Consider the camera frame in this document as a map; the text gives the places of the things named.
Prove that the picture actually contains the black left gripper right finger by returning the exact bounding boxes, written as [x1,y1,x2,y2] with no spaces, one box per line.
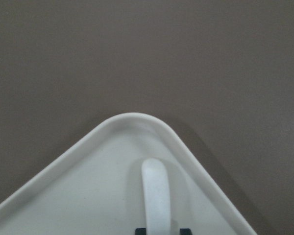
[179,228,192,235]

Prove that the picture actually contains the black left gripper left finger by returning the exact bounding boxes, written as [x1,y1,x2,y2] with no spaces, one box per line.
[134,228,146,235]

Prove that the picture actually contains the white ceramic spoon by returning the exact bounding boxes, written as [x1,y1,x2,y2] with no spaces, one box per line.
[141,158,171,235]

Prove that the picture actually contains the beige rectangular tray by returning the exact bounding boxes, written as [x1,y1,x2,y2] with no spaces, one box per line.
[0,113,255,235]

